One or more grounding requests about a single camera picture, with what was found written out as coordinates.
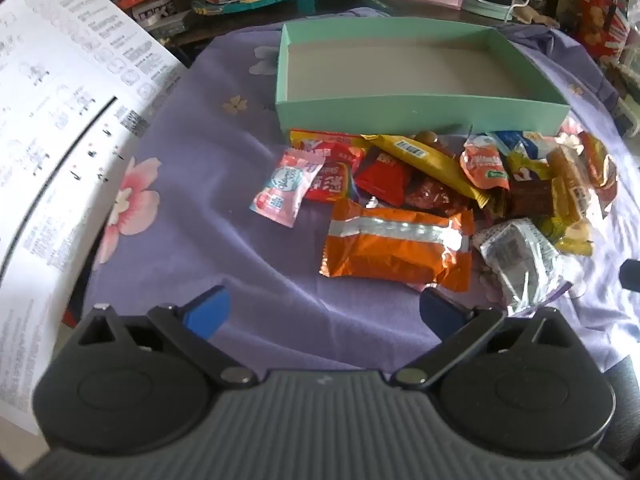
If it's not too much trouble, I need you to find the orange silver snack packet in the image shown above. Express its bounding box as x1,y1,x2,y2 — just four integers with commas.
320,197,475,293

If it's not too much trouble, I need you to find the brown chocolate packet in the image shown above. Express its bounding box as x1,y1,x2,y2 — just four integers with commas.
509,177,554,219

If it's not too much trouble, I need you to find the yellow snack bar packet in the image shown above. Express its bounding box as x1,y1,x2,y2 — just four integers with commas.
362,133,493,209

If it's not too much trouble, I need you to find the pink white snack packet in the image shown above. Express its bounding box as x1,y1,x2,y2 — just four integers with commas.
250,149,327,228

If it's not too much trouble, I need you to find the red triangular snack packet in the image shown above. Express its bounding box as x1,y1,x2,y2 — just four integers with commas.
355,152,414,207

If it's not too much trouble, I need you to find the orange stick snack packet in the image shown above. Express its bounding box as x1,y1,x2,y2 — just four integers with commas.
546,147,587,224

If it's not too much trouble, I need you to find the white instruction sheet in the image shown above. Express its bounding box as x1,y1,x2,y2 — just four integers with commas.
0,0,188,436

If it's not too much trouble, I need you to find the mint green cardboard box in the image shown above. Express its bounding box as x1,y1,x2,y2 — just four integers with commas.
275,16,571,137

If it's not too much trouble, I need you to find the dark red jujube packet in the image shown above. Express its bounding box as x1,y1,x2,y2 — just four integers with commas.
404,172,472,217

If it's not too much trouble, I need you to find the red orange snack packet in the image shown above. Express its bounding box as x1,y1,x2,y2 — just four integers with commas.
576,131,619,212

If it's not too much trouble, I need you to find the yellow white snack packet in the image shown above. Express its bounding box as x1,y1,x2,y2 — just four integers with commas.
506,151,557,184

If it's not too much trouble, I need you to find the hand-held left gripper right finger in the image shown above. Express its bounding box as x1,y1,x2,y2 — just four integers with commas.
390,289,576,390

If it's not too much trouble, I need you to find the yellow green candy packet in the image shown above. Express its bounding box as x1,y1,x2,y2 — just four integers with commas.
537,214,597,257

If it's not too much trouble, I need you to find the blue white snack packet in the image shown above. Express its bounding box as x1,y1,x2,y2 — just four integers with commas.
492,130,545,162

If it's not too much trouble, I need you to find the long red snack packet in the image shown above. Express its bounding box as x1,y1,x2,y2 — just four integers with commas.
290,129,372,204

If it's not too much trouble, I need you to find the purple floral cloth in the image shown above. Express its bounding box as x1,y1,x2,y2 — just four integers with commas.
65,7,640,386

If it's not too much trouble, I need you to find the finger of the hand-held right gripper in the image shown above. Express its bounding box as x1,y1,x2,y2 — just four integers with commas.
619,259,640,292

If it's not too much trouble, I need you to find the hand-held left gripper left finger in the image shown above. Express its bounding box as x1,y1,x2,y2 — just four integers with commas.
75,285,253,388

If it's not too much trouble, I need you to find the orange small candy packet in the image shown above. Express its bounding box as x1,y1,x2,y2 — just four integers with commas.
460,135,512,191

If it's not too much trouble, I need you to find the red printed box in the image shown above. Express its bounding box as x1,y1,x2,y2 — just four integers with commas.
575,0,632,63

